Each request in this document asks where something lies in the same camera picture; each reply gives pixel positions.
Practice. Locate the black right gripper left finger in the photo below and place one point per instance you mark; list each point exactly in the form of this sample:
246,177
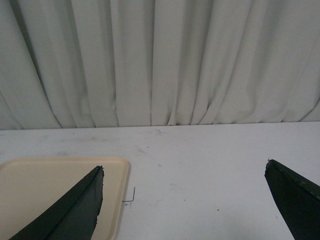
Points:
74,216

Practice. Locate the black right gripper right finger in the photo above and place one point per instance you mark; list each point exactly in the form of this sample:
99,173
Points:
297,199

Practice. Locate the beige plastic tray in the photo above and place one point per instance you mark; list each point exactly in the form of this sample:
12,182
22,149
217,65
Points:
29,186

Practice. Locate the white pleated curtain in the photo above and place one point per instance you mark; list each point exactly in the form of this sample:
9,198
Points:
129,63

